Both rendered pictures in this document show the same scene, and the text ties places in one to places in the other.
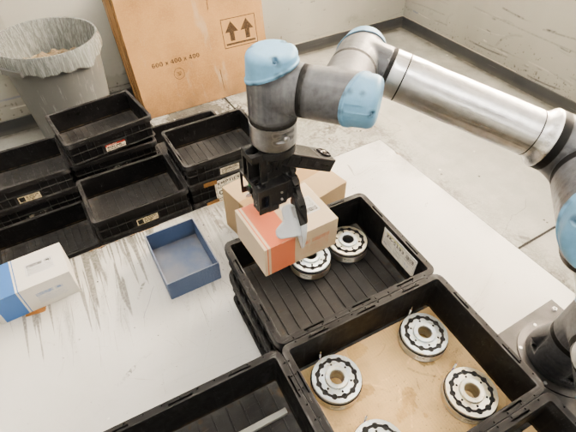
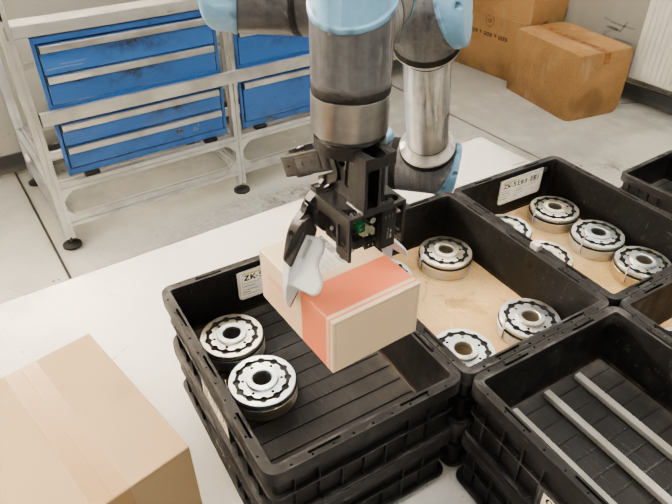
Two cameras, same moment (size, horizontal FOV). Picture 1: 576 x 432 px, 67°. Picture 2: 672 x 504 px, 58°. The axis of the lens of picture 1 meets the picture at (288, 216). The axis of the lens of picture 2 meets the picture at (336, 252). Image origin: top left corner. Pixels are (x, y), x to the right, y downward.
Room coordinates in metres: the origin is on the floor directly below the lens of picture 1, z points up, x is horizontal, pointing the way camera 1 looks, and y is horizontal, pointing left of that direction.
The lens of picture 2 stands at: (0.62, 0.56, 1.55)
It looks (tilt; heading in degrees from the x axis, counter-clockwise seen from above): 37 degrees down; 267
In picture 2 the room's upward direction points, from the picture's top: straight up
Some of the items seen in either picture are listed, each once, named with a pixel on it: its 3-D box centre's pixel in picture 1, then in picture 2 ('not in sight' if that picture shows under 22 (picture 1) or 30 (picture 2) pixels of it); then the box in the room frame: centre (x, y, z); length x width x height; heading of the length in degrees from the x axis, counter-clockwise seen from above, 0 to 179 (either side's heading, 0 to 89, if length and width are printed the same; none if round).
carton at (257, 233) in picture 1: (285, 227); (336, 289); (0.59, 0.00, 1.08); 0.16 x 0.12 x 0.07; 121
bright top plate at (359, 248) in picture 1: (347, 240); (232, 335); (0.75, -0.16, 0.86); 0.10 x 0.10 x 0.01
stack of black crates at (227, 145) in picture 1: (220, 174); not in sight; (1.60, 0.32, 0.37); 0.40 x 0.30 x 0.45; 121
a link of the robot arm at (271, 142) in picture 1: (273, 131); (352, 112); (0.57, 0.02, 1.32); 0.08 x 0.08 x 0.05
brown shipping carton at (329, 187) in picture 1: (285, 203); (76, 460); (0.97, 0.01, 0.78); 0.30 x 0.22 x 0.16; 130
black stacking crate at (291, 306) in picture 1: (325, 273); (300, 359); (0.63, -0.09, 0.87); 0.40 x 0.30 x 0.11; 118
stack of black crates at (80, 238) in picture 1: (52, 255); not in sight; (1.18, 1.01, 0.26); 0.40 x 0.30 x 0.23; 121
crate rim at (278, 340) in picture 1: (326, 260); (299, 335); (0.63, -0.09, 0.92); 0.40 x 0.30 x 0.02; 118
